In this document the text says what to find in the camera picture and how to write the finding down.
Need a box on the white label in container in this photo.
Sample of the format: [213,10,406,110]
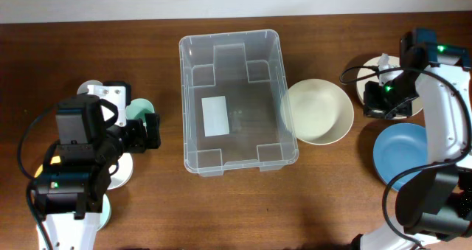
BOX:
[201,96,229,137]

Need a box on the mint green small bowl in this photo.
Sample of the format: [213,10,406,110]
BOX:
[98,195,111,230]

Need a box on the white small bowl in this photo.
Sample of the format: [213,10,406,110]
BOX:
[108,153,133,190]

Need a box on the blue large bowl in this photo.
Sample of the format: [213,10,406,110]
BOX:
[372,123,428,184]

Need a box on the mint green plastic cup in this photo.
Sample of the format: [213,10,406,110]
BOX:
[125,98,155,126]

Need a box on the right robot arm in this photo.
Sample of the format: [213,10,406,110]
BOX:
[350,28,471,249]

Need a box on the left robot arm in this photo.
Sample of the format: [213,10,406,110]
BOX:
[26,94,161,249]

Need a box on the pale yellow large bowl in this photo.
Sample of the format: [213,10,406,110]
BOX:
[280,79,354,145]

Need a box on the clear plastic storage container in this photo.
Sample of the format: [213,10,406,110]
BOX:
[179,29,299,177]

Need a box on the grey plastic cup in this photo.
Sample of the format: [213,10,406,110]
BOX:
[77,80,103,95]

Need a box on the beige large bowl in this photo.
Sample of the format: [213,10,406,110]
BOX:
[355,55,424,119]

